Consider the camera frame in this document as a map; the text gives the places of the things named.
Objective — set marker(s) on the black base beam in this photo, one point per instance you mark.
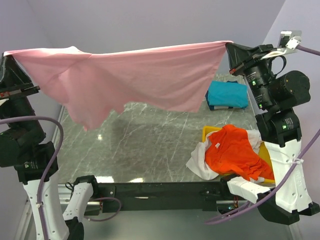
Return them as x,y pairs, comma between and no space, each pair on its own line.
157,196

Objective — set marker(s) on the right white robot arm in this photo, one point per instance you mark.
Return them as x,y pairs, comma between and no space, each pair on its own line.
276,94

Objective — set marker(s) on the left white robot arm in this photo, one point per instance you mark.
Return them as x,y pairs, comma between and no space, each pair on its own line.
22,147

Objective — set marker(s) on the orange t shirt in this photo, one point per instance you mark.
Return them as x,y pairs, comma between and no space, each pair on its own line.
230,152

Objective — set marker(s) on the folded teal t shirt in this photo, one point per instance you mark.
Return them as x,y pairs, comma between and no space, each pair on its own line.
240,95

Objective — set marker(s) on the white t shirt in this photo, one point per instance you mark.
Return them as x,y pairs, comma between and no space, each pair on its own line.
197,163

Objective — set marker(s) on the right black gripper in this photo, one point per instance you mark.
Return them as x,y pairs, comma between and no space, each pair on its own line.
240,57

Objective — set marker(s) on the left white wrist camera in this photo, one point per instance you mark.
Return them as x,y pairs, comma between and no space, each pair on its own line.
2,101

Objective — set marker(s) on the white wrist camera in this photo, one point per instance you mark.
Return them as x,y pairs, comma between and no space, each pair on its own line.
288,42
2,101

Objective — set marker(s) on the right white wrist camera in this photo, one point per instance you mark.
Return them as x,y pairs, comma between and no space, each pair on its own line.
288,42

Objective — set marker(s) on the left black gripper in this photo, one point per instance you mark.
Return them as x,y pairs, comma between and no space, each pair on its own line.
13,79

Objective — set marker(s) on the pink t shirt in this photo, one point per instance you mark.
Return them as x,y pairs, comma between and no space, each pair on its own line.
90,86

